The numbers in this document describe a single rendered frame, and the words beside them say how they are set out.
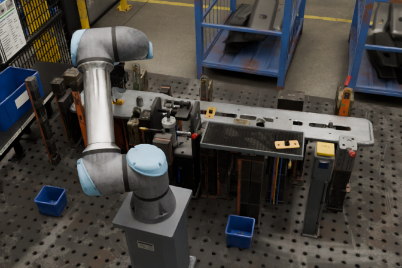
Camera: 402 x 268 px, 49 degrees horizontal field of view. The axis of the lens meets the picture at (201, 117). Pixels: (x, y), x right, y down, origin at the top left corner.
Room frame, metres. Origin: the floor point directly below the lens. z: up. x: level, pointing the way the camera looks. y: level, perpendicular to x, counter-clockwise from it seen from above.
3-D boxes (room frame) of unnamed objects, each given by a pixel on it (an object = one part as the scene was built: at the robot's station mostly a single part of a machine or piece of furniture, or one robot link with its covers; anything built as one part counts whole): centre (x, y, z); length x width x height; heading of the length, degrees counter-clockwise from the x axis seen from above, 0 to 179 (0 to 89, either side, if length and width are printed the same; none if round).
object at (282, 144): (1.20, -0.31, 1.17); 0.08 x 0.04 x 0.01; 92
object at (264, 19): (3.91, -0.55, 0.47); 1.20 x 0.80 x 0.95; 160
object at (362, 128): (1.63, -0.07, 1.00); 1.38 x 0.22 x 0.02; 76
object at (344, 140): (1.32, -0.58, 0.88); 0.11 x 0.10 x 0.36; 166
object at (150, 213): (0.99, 0.17, 1.15); 0.15 x 0.15 x 0.10
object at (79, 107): (1.61, 0.54, 0.95); 0.03 x 0.01 x 0.50; 76
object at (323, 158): (1.18, -0.44, 0.92); 0.08 x 0.08 x 0.44; 76
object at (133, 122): (1.51, 0.28, 0.88); 0.11 x 0.09 x 0.37; 166
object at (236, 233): (1.15, -0.14, 0.74); 0.11 x 0.10 x 0.09; 76
